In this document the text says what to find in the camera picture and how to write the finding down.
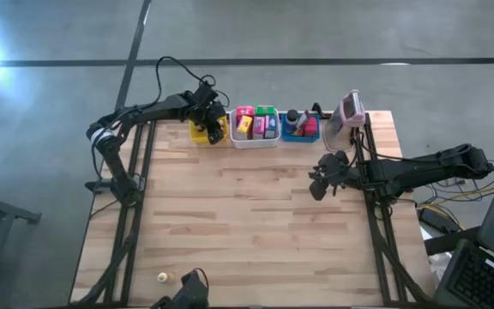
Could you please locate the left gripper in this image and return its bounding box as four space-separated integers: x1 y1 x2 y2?
190 97 227 146

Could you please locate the black metal stand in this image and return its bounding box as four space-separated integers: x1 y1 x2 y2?
0 186 43 309

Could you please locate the black cable tangle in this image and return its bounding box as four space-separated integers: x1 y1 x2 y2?
431 178 475 192

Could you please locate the magenta pink carton box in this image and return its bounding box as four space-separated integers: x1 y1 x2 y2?
251 115 267 140

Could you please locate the white plastic basket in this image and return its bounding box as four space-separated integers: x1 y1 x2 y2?
228 106 282 149

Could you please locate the blue plastic basket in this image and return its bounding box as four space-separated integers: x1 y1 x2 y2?
280 112 322 143

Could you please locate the black device red cable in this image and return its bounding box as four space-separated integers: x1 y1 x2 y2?
150 268 210 309

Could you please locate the black desk beam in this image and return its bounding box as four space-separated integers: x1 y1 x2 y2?
423 226 482 257

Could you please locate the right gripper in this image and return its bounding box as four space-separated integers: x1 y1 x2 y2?
308 150 352 202

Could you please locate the yellow cable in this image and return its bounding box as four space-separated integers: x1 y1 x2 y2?
418 185 494 208

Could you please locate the black aluminium rig frame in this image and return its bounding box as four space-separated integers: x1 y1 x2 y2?
69 101 435 308

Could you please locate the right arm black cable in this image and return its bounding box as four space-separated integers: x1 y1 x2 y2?
352 130 476 165

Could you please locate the purple label spice jar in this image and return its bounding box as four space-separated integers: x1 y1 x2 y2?
284 109 300 134

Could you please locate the dark grey open laptop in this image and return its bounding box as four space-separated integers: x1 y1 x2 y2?
433 141 494 309

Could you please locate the white crumpled object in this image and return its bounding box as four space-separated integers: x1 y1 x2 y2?
420 225 454 287

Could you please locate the yellow plastic basket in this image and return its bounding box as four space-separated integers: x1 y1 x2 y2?
189 114 230 145

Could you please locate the blue purple carton box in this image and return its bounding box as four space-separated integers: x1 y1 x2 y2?
264 114 279 139

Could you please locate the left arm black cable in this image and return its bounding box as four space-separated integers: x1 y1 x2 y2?
154 55 232 109

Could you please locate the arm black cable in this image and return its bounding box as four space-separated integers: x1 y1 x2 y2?
154 55 232 109
352 130 476 165

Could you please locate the black power brick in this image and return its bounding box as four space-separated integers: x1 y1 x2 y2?
418 206 461 235

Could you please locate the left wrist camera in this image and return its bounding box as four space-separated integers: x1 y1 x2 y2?
194 81 220 106

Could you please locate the yellow box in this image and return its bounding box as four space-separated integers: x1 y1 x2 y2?
236 114 255 139

